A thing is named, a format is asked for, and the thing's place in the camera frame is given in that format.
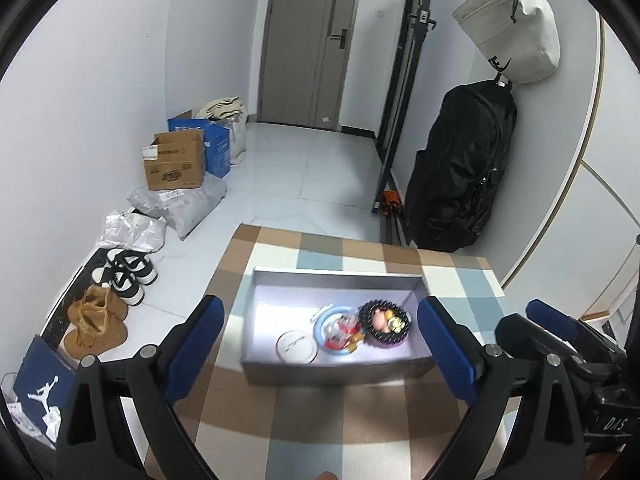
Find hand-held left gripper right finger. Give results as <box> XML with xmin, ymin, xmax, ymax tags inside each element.
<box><xmin>416</xmin><ymin>296</ymin><xmax>590</xmax><ymax>480</ymax></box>

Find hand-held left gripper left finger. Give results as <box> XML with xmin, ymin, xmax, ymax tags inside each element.
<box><xmin>52</xmin><ymin>295</ymin><xmax>225</xmax><ymax>480</ymax></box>

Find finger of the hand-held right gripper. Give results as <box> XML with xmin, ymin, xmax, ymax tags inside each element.
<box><xmin>495</xmin><ymin>314</ymin><xmax>616</xmax><ymax>386</ymax></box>
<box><xmin>526</xmin><ymin>299</ymin><xmax>628</xmax><ymax>356</ymax></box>

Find purple bracelet with peach doll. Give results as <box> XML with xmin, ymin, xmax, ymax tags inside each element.
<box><xmin>361</xmin><ymin>306</ymin><xmax>412</xmax><ymax>349</ymax></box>

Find grey box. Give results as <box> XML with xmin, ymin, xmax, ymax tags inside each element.
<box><xmin>241</xmin><ymin>266</ymin><xmax>435</xmax><ymax>387</ymax></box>

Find white round disc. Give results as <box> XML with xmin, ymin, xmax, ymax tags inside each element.
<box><xmin>276</xmin><ymin>330</ymin><xmax>320</xmax><ymax>365</ymax></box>

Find light blue bangle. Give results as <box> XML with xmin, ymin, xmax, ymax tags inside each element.
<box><xmin>312</xmin><ymin>306</ymin><xmax>363</xmax><ymax>357</ymax></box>

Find black white sneaker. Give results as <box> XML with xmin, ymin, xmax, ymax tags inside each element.
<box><xmin>92</xmin><ymin>266</ymin><xmax>146</xmax><ymax>307</ymax></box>
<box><xmin>106</xmin><ymin>249</ymin><xmax>158</xmax><ymax>285</ymax></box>

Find brown suede boot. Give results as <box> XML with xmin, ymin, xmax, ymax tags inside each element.
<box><xmin>67</xmin><ymin>286</ymin><xmax>128</xmax><ymax>323</ymax></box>
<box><xmin>63</xmin><ymin>310</ymin><xmax>127</xmax><ymax>359</ymax></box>

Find silver plastic bag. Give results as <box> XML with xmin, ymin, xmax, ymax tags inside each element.
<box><xmin>96</xmin><ymin>211</ymin><xmax>167</xmax><ymax>253</ymax></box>

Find checkered mat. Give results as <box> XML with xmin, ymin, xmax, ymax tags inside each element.
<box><xmin>142</xmin><ymin>223</ymin><xmax>506</xmax><ymax>480</ymax></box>

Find large grey parcel bag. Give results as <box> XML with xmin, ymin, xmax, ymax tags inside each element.
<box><xmin>172</xmin><ymin>177</ymin><xmax>228</xmax><ymax>240</ymax></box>

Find small grey parcel bag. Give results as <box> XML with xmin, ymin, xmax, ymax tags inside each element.
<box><xmin>127</xmin><ymin>185</ymin><xmax>173</xmax><ymax>218</ymax></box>

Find orange black gloves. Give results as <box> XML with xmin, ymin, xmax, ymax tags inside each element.
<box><xmin>379</xmin><ymin>189</ymin><xmax>403</xmax><ymax>216</ymax></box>

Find black backpack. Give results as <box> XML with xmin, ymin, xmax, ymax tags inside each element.
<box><xmin>402</xmin><ymin>79</ymin><xmax>518</xmax><ymax>253</ymax></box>

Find blue shoe box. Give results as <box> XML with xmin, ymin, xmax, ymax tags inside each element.
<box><xmin>10</xmin><ymin>335</ymin><xmax>76</xmax><ymax>448</ymax></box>

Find brown cardboard box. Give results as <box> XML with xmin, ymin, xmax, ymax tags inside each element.
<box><xmin>142</xmin><ymin>129</ymin><xmax>207</xmax><ymax>191</ymax></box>

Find blue cardboard box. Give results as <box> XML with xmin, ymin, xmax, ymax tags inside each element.
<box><xmin>167</xmin><ymin>110</ymin><xmax>232</xmax><ymax>178</ymax></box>

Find cream fabric bag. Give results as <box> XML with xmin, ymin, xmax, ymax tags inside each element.
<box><xmin>196</xmin><ymin>97</ymin><xmax>248</xmax><ymax>165</ymax></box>

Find white duffel bag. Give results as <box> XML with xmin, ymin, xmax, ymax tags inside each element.
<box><xmin>451</xmin><ymin>0</ymin><xmax>561</xmax><ymax>85</ymax></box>

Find grey door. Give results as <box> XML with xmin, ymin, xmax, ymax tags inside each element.
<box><xmin>257</xmin><ymin>0</ymin><xmax>363</xmax><ymax>128</ymax></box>

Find black metal frame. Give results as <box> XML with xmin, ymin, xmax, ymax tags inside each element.
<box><xmin>371</xmin><ymin>0</ymin><xmax>438</xmax><ymax>246</ymax></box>

